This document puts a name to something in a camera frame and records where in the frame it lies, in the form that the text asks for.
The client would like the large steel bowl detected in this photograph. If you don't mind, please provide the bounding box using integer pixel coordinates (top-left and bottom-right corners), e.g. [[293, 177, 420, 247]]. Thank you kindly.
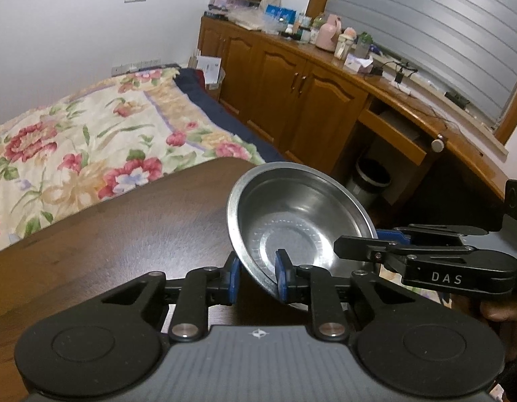
[[227, 161, 377, 298]]

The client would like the right hand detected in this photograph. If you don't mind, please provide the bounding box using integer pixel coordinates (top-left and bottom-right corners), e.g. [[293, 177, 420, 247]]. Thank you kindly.
[[451, 295, 517, 361]]

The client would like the wooden sideboard cabinet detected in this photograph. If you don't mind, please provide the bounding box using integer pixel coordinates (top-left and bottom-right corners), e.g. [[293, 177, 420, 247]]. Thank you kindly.
[[198, 16, 507, 197]]

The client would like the white tissue box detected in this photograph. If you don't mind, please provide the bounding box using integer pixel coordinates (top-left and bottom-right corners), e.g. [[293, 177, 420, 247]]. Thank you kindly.
[[344, 54, 374, 74]]

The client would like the floral bed quilt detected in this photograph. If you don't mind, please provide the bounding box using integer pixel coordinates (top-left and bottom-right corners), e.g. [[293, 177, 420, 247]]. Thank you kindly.
[[0, 66, 281, 251]]

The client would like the pink bottle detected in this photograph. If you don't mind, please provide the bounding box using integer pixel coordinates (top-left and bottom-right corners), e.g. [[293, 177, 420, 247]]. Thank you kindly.
[[315, 15, 342, 53]]

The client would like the window roller blind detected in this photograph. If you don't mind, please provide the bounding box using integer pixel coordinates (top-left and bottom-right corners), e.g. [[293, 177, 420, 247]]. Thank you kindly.
[[326, 0, 517, 124]]

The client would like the white paper bag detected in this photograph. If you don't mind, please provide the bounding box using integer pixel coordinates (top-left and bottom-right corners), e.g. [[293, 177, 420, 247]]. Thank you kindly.
[[196, 55, 221, 84]]

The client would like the blue box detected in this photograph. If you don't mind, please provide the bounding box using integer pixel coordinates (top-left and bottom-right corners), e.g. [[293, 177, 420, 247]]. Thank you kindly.
[[265, 5, 297, 24]]

